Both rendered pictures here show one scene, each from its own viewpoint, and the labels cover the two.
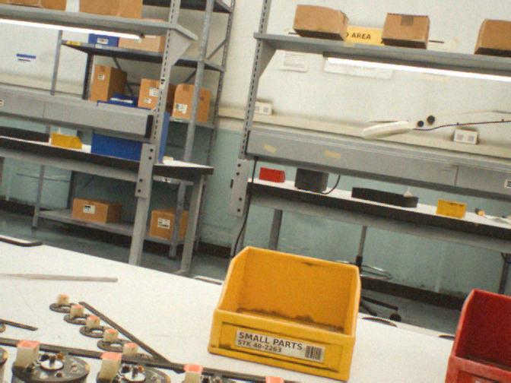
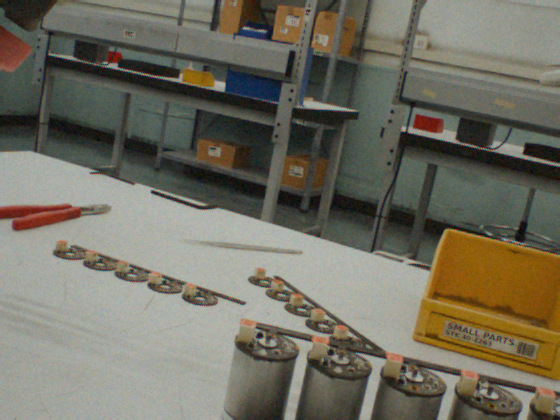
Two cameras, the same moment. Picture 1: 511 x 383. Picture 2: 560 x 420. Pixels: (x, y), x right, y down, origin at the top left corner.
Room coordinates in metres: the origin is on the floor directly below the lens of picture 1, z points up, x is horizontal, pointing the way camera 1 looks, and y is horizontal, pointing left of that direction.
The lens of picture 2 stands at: (-0.05, 0.06, 0.92)
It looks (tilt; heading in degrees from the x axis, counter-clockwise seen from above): 12 degrees down; 9
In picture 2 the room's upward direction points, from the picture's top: 11 degrees clockwise
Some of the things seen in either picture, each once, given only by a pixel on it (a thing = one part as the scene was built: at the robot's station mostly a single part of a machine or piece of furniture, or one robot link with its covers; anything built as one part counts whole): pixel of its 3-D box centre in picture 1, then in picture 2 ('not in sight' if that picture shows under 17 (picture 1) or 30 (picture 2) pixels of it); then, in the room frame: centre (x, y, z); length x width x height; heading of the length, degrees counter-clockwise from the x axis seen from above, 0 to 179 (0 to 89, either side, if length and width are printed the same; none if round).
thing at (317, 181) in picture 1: (312, 179); (476, 131); (2.64, -0.22, 0.80); 0.15 x 0.12 x 0.10; 165
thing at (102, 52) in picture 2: not in sight; (91, 51); (3.17, 1.55, 0.80); 0.15 x 0.12 x 0.10; 3
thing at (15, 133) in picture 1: (19, 134); (149, 68); (3.08, 1.22, 0.77); 0.24 x 0.16 x 0.04; 69
